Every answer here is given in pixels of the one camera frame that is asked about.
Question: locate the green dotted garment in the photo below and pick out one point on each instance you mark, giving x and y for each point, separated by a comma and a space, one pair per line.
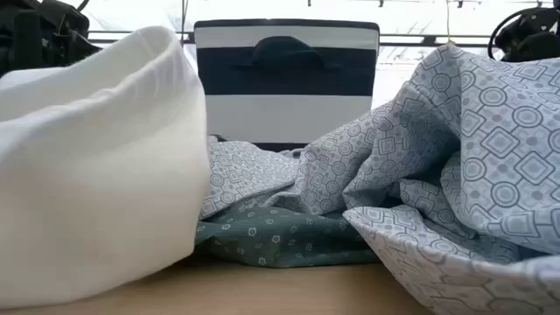
271, 236

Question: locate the light blue geometric print shirt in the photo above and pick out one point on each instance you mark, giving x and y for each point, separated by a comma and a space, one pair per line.
437, 153

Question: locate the plain white garment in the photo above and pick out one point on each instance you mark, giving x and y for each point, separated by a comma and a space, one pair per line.
87, 175

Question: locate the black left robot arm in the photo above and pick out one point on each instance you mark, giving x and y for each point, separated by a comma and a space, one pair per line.
39, 35

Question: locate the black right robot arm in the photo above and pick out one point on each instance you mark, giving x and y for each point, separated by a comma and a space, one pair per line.
529, 39

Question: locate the navy white striped fabric bin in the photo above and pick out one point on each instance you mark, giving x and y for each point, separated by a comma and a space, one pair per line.
284, 114

